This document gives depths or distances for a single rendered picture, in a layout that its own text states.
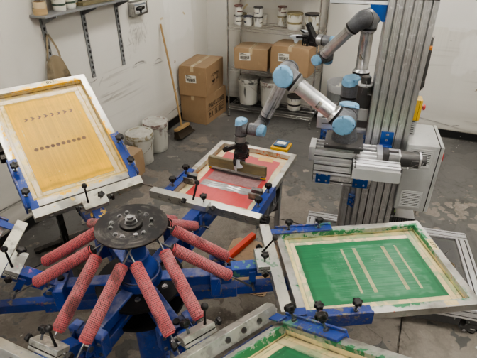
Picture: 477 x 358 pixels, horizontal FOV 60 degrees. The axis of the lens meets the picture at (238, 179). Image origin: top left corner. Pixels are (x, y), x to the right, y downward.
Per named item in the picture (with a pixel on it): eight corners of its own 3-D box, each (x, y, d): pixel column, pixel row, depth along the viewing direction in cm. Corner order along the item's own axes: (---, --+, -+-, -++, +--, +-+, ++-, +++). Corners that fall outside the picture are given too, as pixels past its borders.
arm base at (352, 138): (357, 134, 254) (359, 119, 249) (356, 145, 242) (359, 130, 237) (332, 132, 258) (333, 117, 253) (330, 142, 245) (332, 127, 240)
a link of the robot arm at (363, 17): (368, 22, 252) (316, 71, 289) (376, 20, 260) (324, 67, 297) (357, 7, 253) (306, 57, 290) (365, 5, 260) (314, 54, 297)
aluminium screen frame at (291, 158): (221, 144, 312) (221, 139, 310) (297, 159, 292) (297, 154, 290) (165, 197, 250) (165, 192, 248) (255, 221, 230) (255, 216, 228)
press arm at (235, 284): (397, 274, 207) (399, 265, 204) (402, 283, 202) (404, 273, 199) (145, 295, 195) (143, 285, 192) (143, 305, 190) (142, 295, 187)
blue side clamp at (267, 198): (267, 194, 256) (267, 184, 252) (275, 196, 254) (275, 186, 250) (249, 221, 232) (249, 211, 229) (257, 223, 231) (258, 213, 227)
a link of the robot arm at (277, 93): (288, 51, 241) (255, 118, 270) (283, 56, 232) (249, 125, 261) (306, 61, 240) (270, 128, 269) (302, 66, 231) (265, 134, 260)
